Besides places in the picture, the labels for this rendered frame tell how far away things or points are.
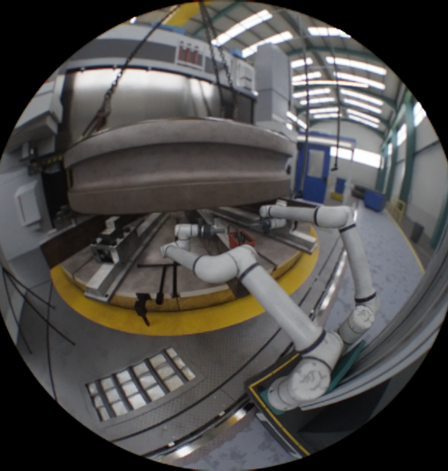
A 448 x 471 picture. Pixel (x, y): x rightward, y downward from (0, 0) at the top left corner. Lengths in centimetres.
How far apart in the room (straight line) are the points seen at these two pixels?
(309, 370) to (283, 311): 27
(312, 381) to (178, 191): 161
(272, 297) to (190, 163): 142
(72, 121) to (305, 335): 481
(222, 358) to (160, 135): 195
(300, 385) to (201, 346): 101
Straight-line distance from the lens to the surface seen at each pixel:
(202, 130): 159
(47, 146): 356
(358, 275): 105
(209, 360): 143
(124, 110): 457
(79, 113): 455
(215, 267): 66
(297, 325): 70
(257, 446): 141
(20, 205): 445
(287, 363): 116
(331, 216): 91
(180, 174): 167
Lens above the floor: 136
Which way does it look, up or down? 27 degrees down
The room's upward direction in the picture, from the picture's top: 2 degrees clockwise
